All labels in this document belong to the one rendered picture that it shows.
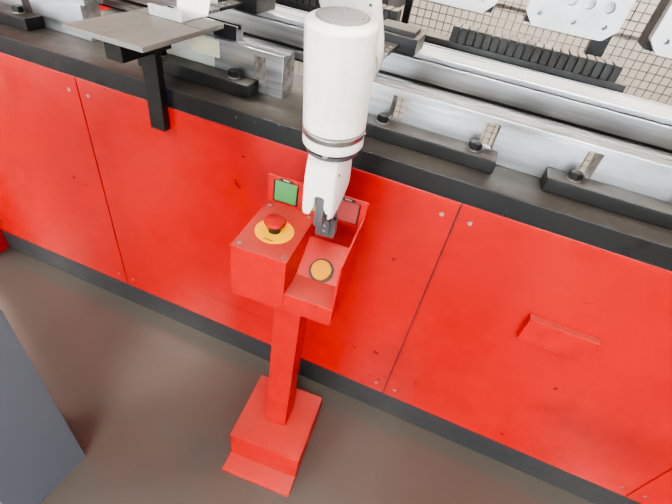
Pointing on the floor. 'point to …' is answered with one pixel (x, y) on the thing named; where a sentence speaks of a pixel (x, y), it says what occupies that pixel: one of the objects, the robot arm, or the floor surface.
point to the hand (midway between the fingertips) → (326, 224)
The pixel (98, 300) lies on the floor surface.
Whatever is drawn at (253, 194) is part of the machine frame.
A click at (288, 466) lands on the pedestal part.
